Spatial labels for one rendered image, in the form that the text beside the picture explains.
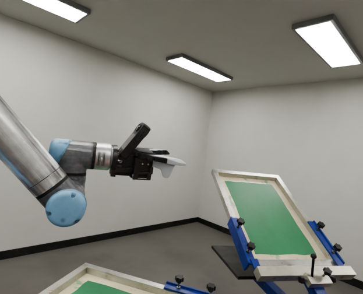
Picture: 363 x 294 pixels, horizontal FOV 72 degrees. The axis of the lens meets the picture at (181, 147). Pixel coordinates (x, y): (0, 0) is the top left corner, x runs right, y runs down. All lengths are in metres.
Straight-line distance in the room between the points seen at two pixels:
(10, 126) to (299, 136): 4.47
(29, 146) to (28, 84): 3.29
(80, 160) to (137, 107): 3.84
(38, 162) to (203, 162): 5.30
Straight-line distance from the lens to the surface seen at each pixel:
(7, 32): 3.92
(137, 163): 0.71
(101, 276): 1.57
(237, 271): 1.83
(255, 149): 5.06
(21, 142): 0.57
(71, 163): 0.69
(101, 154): 0.69
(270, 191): 2.06
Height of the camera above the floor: 1.71
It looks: 1 degrees down
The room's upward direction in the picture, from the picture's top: 7 degrees clockwise
